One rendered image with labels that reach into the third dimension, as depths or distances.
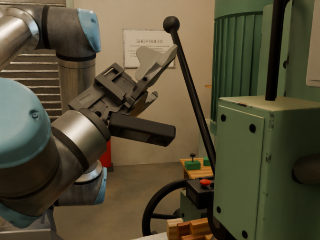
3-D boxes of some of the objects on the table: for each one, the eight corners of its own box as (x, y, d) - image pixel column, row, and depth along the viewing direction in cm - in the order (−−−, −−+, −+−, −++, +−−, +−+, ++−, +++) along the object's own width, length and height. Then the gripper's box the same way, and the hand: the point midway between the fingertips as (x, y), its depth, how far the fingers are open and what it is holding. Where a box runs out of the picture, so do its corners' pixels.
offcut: (181, 232, 73) (182, 218, 72) (184, 240, 70) (185, 225, 69) (166, 234, 72) (166, 219, 71) (168, 241, 69) (168, 226, 68)
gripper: (65, 74, 38) (152, 13, 48) (68, 135, 54) (133, 80, 65) (111, 113, 37) (191, 42, 47) (101, 164, 53) (161, 103, 64)
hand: (168, 73), depth 56 cm, fingers open, 14 cm apart
